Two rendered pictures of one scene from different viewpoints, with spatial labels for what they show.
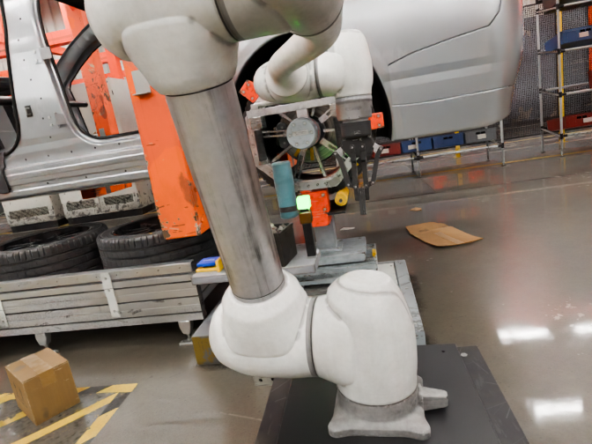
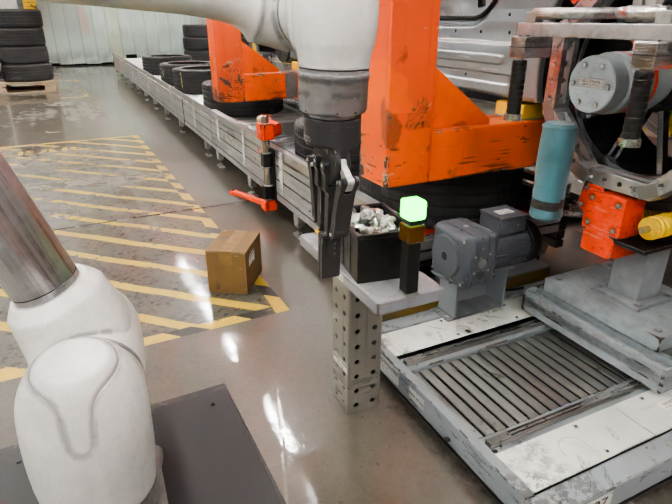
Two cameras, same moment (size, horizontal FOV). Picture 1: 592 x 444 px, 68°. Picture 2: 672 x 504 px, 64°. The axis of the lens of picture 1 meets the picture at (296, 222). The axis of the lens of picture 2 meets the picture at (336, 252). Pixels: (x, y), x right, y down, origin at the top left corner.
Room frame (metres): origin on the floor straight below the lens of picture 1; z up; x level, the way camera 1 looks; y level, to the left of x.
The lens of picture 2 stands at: (0.69, -0.76, 0.99)
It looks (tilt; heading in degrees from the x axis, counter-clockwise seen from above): 24 degrees down; 53
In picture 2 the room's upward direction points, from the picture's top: straight up
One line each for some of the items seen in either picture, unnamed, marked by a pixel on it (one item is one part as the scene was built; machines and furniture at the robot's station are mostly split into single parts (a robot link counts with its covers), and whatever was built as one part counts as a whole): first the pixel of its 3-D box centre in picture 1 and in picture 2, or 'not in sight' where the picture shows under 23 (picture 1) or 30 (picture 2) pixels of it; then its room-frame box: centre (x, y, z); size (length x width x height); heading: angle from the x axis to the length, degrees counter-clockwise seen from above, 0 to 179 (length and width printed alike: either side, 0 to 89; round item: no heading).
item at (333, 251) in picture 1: (325, 230); (639, 265); (2.27, -0.15, 0.32); 0.40 x 0.30 x 0.28; 79
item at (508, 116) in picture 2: (260, 146); (516, 88); (1.90, 0.10, 0.83); 0.04 x 0.04 x 0.16
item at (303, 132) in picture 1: (303, 132); (621, 82); (2.03, -0.10, 0.85); 0.21 x 0.14 x 0.14; 169
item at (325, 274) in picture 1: (330, 264); (625, 321); (2.27, -0.15, 0.13); 0.50 x 0.36 x 0.10; 79
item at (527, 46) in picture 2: (257, 122); (531, 46); (1.93, 0.09, 0.93); 0.09 x 0.05 x 0.05; 169
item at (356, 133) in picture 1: (357, 139); (331, 148); (1.11, -0.19, 0.83); 0.08 x 0.07 x 0.09; 77
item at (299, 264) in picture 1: (257, 266); (364, 263); (1.46, 0.16, 0.44); 0.43 x 0.17 x 0.03; 79
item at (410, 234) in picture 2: (306, 217); (411, 231); (1.43, -0.04, 0.59); 0.04 x 0.04 x 0.04; 79
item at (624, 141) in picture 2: (339, 133); (637, 107); (1.84, -0.24, 0.83); 0.04 x 0.04 x 0.16
